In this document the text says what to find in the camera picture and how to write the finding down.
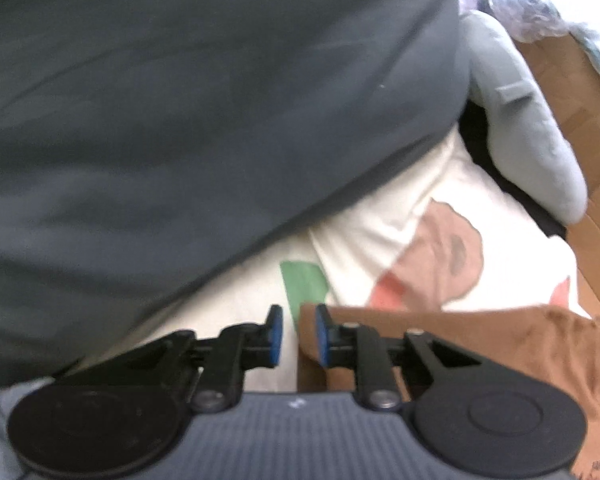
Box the white plastic bag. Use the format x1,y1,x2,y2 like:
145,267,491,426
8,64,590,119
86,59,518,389
457,0,600,98

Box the cream bear print blanket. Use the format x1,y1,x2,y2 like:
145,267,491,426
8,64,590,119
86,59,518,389
75,132,583,396

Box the flattened cardboard sheet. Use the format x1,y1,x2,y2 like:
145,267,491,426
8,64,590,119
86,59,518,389
514,30,600,361

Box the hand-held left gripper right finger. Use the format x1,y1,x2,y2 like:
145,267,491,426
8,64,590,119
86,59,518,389
315,304,496,411

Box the brown printed t-shirt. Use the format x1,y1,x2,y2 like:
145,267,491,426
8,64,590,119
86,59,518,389
297,302,600,480

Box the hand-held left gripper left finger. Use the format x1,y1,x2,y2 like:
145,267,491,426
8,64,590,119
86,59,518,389
52,304,284,413

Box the dark grey pillow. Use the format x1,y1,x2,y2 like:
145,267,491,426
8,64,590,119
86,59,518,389
0,0,475,391

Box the grey curved neck pillow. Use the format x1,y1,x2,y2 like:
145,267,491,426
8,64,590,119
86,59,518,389
459,7,590,227

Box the black cloth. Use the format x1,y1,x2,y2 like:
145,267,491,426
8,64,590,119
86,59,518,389
456,97,570,240

